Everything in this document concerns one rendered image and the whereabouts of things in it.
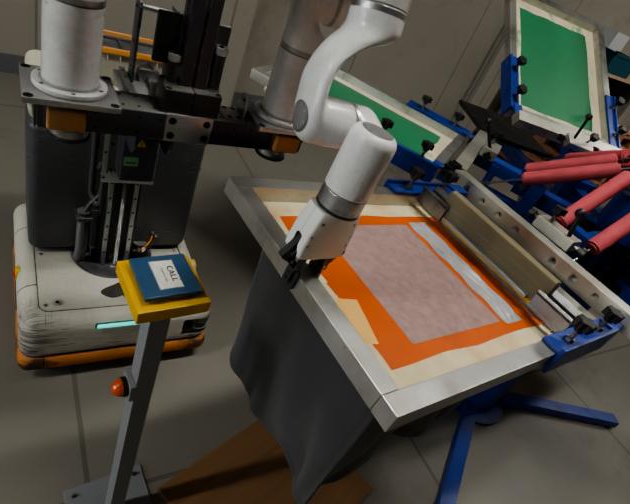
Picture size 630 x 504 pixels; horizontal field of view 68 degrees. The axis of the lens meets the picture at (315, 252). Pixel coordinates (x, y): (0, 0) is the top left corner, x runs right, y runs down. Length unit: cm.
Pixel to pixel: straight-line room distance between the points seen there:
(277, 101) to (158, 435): 119
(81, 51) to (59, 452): 122
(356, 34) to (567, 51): 222
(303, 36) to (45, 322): 117
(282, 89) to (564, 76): 188
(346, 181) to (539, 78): 199
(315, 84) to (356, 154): 11
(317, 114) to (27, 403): 145
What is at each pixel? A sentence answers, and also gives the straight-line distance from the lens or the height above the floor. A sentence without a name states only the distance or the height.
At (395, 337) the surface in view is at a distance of 86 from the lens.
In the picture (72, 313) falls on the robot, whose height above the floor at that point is 28.
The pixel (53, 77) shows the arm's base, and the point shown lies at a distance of 98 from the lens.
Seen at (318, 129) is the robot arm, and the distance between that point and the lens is 70.
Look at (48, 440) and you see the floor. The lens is 178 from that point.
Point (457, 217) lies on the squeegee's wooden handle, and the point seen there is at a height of 105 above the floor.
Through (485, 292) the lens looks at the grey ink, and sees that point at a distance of 117.
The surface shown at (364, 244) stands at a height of 101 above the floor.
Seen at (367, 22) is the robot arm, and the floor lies 145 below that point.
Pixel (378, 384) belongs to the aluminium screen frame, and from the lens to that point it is 71.
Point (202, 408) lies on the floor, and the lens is 187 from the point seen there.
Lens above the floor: 156
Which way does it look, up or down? 35 degrees down
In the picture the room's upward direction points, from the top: 25 degrees clockwise
